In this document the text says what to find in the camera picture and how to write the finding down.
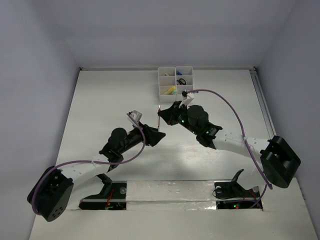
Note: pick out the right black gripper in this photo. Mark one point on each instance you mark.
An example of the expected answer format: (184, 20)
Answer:
(169, 114)

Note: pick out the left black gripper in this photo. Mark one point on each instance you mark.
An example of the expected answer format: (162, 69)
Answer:
(152, 135)

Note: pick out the red gel pen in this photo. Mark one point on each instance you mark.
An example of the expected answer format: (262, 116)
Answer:
(158, 121)

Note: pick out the black handled scissors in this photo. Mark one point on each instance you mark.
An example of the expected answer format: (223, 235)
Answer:
(181, 82)

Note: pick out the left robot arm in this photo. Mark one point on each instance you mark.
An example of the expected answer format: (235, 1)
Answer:
(51, 194)

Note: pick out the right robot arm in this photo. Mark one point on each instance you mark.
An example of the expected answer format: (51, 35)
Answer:
(279, 161)

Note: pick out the left white compartment organizer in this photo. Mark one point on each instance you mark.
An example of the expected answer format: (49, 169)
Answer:
(166, 81)

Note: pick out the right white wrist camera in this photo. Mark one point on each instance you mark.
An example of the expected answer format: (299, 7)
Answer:
(188, 96)

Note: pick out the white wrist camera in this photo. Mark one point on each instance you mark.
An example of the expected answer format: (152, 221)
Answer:
(188, 96)
(134, 117)

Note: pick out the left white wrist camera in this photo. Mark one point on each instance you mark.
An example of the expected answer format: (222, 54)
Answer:
(134, 117)

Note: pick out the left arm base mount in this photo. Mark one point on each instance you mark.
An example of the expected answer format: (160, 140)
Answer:
(111, 197)

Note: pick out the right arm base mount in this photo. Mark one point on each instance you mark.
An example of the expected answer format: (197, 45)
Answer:
(230, 195)

